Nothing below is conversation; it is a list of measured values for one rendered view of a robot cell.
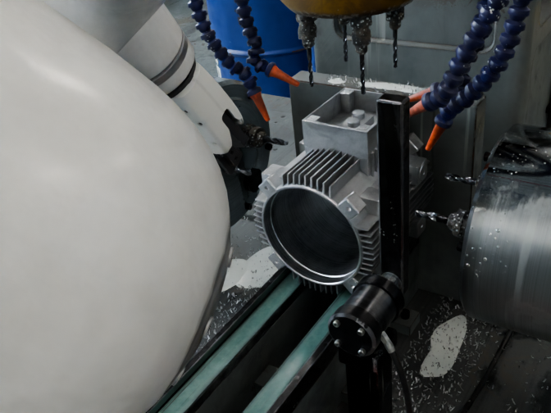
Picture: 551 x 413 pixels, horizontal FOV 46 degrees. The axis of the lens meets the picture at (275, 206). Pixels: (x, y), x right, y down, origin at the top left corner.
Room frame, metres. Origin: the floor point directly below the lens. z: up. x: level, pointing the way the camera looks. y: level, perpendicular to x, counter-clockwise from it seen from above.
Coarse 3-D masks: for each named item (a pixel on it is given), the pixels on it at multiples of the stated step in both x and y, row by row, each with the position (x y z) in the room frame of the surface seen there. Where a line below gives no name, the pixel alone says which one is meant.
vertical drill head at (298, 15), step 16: (288, 0) 0.80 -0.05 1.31; (304, 0) 0.77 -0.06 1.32; (320, 0) 0.76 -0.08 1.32; (336, 0) 0.75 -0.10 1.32; (352, 0) 0.75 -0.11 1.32; (368, 0) 0.74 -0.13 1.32; (384, 0) 0.75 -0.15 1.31; (400, 0) 0.76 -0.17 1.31; (304, 16) 0.81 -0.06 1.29; (320, 16) 0.77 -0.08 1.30; (336, 16) 0.76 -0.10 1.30; (352, 16) 0.75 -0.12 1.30; (368, 16) 0.76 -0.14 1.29; (400, 16) 0.84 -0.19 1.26; (304, 32) 0.81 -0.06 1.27; (352, 32) 0.77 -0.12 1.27; (368, 32) 0.76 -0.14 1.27
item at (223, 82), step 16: (224, 80) 0.95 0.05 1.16; (240, 96) 0.97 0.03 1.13; (240, 112) 0.96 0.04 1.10; (256, 112) 0.99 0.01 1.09; (240, 128) 0.96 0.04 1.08; (256, 128) 0.95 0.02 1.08; (256, 144) 0.94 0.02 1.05; (240, 160) 0.95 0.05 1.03; (256, 160) 0.98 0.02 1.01; (224, 176) 0.91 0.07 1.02; (240, 176) 0.94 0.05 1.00; (256, 176) 0.97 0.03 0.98; (240, 192) 0.94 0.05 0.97; (256, 192) 0.98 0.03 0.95; (240, 208) 0.94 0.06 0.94
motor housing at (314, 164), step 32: (320, 160) 0.77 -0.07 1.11; (352, 160) 0.77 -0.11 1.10; (288, 192) 0.81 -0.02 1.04; (320, 192) 0.71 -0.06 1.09; (416, 192) 0.77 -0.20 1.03; (256, 224) 0.78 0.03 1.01; (288, 224) 0.80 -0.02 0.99; (320, 224) 0.83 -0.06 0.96; (352, 224) 0.68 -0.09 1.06; (288, 256) 0.76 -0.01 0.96; (320, 256) 0.77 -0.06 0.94; (352, 256) 0.76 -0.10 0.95; (320, 288) 0.72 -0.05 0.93
